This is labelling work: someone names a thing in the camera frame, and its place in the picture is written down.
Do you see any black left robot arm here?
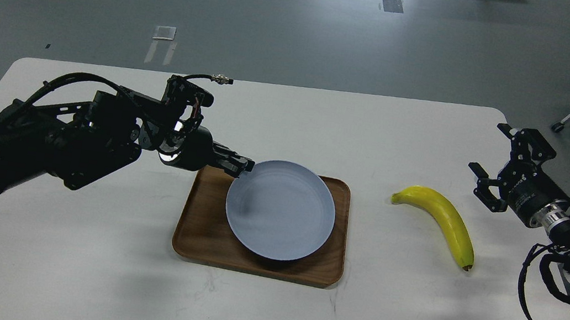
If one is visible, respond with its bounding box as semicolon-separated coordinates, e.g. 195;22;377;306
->
0;71;254;195

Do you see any brown wooden tray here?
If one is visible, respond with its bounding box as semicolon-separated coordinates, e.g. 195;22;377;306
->
172;165;351;289

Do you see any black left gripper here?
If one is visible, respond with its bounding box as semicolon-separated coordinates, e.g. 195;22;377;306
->
159;126;256;178

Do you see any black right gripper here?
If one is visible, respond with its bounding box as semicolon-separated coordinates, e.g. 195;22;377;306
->
468;123;570;228

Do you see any yellow banana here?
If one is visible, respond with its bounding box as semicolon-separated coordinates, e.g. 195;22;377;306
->
390;185;475;272

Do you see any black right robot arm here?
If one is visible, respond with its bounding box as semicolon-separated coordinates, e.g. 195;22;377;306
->
468;123;570;305

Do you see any light blue round plate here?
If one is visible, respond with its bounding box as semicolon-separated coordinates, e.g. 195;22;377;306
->
225;160;336;261

